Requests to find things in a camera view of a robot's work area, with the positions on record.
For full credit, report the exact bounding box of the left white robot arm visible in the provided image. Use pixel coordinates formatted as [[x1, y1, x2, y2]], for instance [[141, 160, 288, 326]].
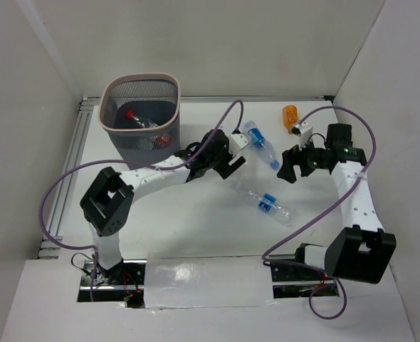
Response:
[[80, 129, 248, 284]]

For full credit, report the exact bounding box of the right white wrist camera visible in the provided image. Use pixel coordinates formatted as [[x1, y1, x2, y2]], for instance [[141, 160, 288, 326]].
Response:
[[291, 121, 313, 150]]

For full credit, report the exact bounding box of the blue cap water bottle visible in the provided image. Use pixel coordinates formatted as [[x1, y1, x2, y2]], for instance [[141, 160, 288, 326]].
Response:
[[243, 120, 280, 170]]

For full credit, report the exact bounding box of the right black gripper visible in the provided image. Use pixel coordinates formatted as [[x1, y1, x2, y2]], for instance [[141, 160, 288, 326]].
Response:
[[277, 134, 329, 183]]

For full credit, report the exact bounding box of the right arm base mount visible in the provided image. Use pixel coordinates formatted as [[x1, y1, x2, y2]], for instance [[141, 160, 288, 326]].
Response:
[[263, 261, 339, 299]]

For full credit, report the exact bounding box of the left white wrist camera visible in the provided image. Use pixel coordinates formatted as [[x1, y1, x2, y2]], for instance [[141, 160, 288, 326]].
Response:
[[229, 133, 251, 155]]

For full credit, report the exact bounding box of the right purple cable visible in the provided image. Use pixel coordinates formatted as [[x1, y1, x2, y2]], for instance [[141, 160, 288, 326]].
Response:
[[261, 105, 377, 320]]

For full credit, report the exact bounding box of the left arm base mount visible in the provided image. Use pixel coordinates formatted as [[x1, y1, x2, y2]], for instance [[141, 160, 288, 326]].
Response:
[[70, 252, 147, 309]]

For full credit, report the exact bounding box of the aluminium frame rail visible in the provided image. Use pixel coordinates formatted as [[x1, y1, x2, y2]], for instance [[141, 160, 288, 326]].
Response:
[[37, 98, 100, 259]]

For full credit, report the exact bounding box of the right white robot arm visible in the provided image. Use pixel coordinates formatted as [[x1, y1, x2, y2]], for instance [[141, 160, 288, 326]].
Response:
[[277, 123, 397, 284]]

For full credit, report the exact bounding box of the grey mesh waste bin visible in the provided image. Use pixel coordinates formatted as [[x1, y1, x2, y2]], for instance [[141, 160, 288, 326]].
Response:
[[98, 73, 181, 165]]

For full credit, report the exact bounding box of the crushed blue label bottle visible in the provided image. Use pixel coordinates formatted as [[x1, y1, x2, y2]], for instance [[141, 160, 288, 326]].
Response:
[[233, 180, 295, 226]]

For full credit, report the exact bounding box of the red cap clear bottle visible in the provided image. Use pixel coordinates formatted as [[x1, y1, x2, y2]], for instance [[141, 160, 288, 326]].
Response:
[[125, 110, 158, 129]]

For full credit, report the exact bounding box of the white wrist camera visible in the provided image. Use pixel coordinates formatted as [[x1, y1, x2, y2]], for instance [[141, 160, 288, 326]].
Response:
[[229, 133, 251, 155], [291, 121, 313, 150]]

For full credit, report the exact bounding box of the crushed clear bottle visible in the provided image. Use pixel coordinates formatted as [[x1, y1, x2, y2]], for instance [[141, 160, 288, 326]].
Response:
[[137, 133, 172, 150]]

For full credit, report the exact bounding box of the orange plastic bottle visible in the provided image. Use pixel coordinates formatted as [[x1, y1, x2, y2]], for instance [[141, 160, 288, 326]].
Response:
[[282, 105, 298, 134]]

